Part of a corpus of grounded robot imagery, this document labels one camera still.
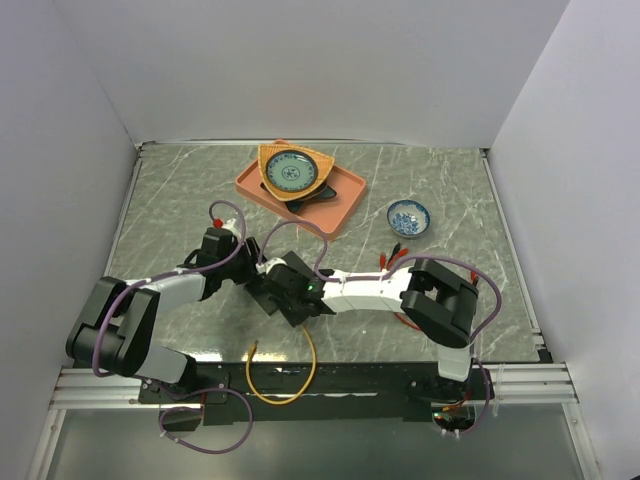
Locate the blue white porcelain bowl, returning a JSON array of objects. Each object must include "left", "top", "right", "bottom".
[{"left": 386, "top": 199, "right": 431, "bottom": 239}]

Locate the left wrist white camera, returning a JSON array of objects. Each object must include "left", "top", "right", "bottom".
[{"left": 212, "top": 218, "right": 240, "bottom": 235}]

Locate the salmon plastic tray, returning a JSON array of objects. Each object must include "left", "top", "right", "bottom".
[{"left": 235, "top": 140, "right": 367, "bottom": 240}]

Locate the teal patterned plate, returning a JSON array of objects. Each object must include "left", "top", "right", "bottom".
[{"left": 266, "top": 150, "right": 318, "bottom": 191}]

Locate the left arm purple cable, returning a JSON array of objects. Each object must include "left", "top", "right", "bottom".
[{"left": 91, "top": 199, "right": 246, "bottom": 378}]

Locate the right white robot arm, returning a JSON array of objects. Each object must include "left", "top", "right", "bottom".
[{"left": 257, "top": 259, "right": 479, "bottom": 399}]

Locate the dark plate under basket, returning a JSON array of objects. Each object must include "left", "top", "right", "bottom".
[{"left": 256, "top": 181, "right": 337, "bottom": 214}]

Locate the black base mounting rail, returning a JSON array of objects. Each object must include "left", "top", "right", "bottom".
[{"left": 138, "top": 362, "right": 495, "bottom": 426}]

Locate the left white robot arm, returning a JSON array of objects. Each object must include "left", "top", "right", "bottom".
[{"left": 65, "top": 227, "right": 259, "bottom": 402}]

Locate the yellow ethernet cable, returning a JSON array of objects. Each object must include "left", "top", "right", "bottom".
[{"left": 245, "top": 324, "right": 318, "bottom": 406}]

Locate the black network switch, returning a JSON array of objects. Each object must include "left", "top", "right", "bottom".
[{"left": 244, "top": 251, "right": 324, "bottom": 327}]

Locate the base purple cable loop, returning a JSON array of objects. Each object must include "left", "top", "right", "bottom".
[{"left": 158, "top": 387, "right": 255, "bottom": 456}]

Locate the woven bamboo basket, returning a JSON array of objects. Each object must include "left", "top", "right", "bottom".
[{"left": 257, "top": 143, "right": 335, "bottom": 202}]

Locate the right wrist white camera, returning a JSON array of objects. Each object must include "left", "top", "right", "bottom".
[{"left": 256, "top": 258, "right": 286, "bottom": 275}]

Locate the red ethernet cable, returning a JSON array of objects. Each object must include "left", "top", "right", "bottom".
[{"left": 377, "top": 249, "right": 481, "bottom": 331}]

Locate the wrist white camera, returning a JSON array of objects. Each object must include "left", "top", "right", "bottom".
[
  {"left": 212, "top": 218, "right": 240, "bottom": 235},
  {"left": 256, "top": 258, "right": 286, "bottom": 275}
]

